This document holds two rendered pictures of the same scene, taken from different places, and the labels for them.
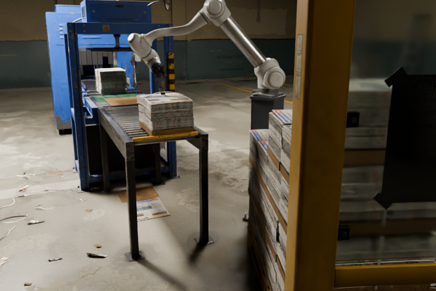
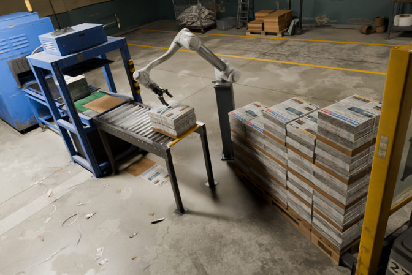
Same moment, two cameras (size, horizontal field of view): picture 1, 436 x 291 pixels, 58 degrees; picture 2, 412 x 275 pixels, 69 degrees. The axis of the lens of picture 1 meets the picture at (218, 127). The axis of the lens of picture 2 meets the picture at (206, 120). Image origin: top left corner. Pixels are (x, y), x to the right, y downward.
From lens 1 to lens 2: 131 cm
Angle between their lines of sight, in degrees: 24
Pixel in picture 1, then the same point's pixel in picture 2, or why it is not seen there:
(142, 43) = (145, 76)
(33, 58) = not seen: outside the picture
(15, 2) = not seen: outside the picture
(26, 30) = not seen: outside the picture
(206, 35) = (83, 3)
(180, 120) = (189, 122)
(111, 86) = (78, 92)
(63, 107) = (18, 111)
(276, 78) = (236, 76)
